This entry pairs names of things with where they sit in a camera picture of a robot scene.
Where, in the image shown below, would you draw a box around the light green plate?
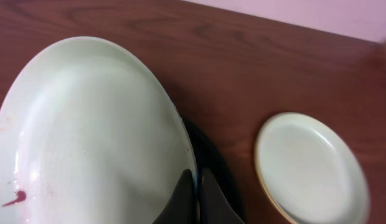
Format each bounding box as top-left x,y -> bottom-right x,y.
0,37 -> 197,223
255,113 -> 370,224

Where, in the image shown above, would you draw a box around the round black tray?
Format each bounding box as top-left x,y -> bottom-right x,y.
0,114 -> 245,223

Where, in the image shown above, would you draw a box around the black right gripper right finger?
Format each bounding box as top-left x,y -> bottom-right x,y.
200,168 -> 245,224

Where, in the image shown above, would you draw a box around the yellow plate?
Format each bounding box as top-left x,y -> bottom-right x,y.
253,148 -> 298,224

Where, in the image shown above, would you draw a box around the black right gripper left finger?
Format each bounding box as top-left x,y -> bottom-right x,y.
153,169 -> 196,224

